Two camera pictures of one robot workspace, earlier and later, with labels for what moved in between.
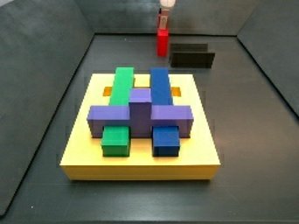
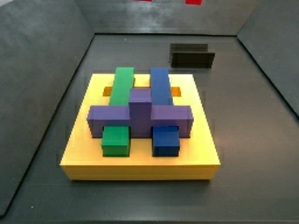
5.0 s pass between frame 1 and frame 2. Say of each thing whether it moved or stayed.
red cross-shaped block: moved
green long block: stayed
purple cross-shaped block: stayed
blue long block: stayed
